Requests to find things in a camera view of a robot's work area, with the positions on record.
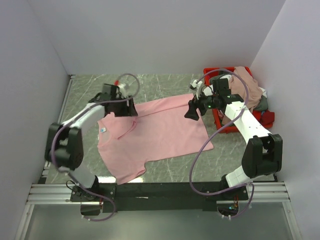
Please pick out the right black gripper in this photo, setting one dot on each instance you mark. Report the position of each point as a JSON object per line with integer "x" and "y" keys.
{"x": 192, "y": 113}

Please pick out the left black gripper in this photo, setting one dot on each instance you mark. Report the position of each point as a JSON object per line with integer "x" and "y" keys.
{"x": 128, "y": 110}

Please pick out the pink t shirt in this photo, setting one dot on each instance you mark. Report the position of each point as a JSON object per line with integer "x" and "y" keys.
{"x": 159, "y": 131}

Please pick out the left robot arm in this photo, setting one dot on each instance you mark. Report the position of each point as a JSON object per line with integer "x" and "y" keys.
{"x": 64, "y": 146}

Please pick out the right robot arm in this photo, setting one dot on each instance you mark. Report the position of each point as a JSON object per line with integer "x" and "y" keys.
{"x": 264, "y": 150}

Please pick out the red plastic bin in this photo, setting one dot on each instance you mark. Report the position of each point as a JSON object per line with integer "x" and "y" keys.
{"x": 217, "y": 114}

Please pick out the beige t shirt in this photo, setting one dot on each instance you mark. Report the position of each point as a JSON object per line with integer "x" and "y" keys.
{"x": 237, "y": 87}

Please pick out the red garment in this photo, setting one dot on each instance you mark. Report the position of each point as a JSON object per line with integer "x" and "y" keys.
{"x": 265, "y": 118}

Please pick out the white t shirt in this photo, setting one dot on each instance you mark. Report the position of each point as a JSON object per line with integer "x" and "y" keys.
{"x": 263, "y": 91}

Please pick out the black base beam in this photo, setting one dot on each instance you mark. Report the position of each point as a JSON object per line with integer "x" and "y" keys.
{"x": 152, "y": 197}

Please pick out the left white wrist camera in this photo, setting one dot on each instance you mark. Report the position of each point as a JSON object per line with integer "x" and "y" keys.
{"x": 122, "y": 90}

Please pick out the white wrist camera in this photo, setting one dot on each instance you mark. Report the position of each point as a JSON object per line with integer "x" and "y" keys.
{"x": 196, "y": 85}
{"x": 122, "y": 90}

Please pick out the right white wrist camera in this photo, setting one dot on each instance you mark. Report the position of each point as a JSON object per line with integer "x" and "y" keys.
{"x": 196, "y": 85}

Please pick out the aluminium frame rail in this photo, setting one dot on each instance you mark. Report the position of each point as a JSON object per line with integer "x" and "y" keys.
{"x": 52, "y": 217}

